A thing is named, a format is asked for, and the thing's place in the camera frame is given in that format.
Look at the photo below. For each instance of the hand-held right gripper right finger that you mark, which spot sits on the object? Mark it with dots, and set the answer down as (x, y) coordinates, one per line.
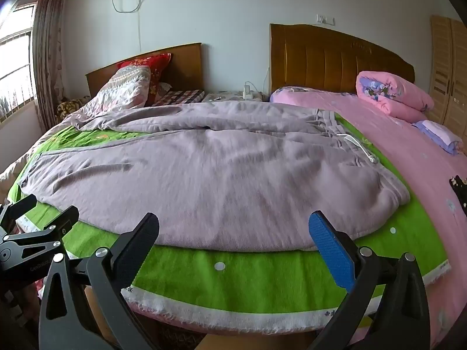
(330, 251)

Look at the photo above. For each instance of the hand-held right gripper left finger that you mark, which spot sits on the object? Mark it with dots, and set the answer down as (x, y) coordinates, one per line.
(137, 242)

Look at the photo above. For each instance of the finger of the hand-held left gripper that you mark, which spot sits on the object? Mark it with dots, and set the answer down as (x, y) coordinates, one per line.
(20, 207)
(64, 220)

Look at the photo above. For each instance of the mauve pants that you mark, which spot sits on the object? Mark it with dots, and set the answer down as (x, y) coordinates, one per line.
(219, 182)

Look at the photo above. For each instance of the green dotted blanket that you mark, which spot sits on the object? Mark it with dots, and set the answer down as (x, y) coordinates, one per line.
(255, 280)

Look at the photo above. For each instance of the brown patterned blanket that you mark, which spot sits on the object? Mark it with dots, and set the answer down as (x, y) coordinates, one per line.
(69, 109)

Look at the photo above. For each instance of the pink bedsheet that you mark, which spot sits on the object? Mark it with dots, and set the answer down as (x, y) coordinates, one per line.
(401, 146)

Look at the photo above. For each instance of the barred window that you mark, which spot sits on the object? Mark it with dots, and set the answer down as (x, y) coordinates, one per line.
(16, 62)

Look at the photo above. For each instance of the folded purple cloth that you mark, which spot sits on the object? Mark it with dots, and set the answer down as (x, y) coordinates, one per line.
(437, 135)

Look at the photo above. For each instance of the pink patterned curtain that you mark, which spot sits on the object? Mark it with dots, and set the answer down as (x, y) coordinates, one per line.
(49, 51)

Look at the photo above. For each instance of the folded pink floral quilt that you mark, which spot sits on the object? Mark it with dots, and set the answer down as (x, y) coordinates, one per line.
(394, 98)

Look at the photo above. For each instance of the nightstand with floral cloth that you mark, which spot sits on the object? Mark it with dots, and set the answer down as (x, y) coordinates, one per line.
(226, 96)

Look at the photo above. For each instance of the red floral pillow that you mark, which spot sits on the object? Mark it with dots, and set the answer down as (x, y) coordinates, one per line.
(157, 69)

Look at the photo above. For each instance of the white charger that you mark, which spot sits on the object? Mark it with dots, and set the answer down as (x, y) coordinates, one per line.
(248, 91)

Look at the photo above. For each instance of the carved wooden headboard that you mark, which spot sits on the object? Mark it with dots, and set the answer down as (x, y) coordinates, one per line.
(328, 58)

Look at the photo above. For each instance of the light wooden wardrobe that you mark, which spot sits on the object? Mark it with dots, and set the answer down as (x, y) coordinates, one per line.
(448, 73)

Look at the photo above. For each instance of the wooden bed frame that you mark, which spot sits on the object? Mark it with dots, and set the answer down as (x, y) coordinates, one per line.
(255, 341)

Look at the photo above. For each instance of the white wall switch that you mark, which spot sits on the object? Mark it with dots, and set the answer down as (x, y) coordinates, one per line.
(324, 19)

